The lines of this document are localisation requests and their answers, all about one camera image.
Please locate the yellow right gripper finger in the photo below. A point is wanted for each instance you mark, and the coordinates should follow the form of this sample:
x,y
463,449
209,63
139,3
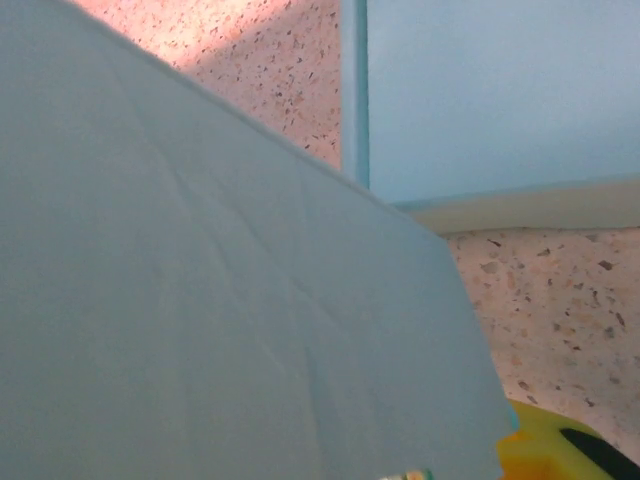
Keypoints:
x,y
540,450

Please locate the light blue paper box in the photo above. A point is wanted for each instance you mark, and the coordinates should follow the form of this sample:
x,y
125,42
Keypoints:
x,y
200,300

